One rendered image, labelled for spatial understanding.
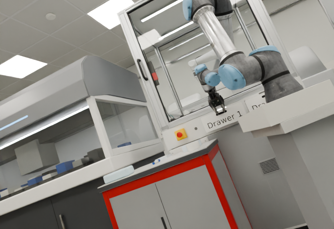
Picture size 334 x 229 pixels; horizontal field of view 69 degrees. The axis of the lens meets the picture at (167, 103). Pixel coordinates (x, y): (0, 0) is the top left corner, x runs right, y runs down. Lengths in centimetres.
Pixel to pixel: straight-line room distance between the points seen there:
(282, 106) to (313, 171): 26
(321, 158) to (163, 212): 73
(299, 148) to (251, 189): 87
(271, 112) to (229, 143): 87
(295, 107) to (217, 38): 42
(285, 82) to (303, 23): 435
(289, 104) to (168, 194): 69
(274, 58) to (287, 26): 425
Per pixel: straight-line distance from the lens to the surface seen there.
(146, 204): 132
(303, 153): 101
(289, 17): 540
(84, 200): 200
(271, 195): 183
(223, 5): 130
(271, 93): 107
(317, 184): 104
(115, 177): 138
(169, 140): 183
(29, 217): 235
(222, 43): 110
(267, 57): 108
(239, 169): 179
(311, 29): 538
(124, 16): 213
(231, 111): 167
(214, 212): 125
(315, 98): 102
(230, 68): 100
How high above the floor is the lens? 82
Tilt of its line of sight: 10 degrees up
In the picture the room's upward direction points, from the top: 21 degrees counter-clockwise
